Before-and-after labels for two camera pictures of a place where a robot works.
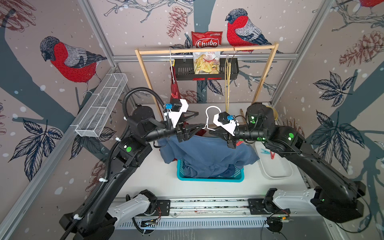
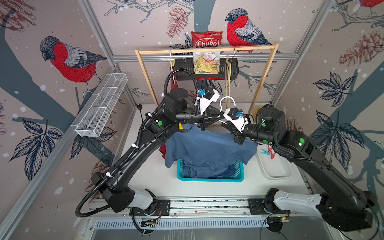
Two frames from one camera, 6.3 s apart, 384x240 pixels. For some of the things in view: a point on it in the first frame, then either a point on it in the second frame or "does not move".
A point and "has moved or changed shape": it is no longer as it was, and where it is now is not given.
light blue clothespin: [265, 151] does not move
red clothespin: [272, 155] does not move
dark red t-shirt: [174, 93] -> [162, 149]
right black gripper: [224, 135] -> [238, 135]
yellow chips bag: [206, 62] does not move
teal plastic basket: [237, 175] does not move
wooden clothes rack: [157, 104] does not move
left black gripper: [184, 133] -> [206, 118]
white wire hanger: [206, 125] has moved or changed shape
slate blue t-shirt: [206, 156] does not move
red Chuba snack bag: [206, 39] does not move
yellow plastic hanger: [227, 66] does not move
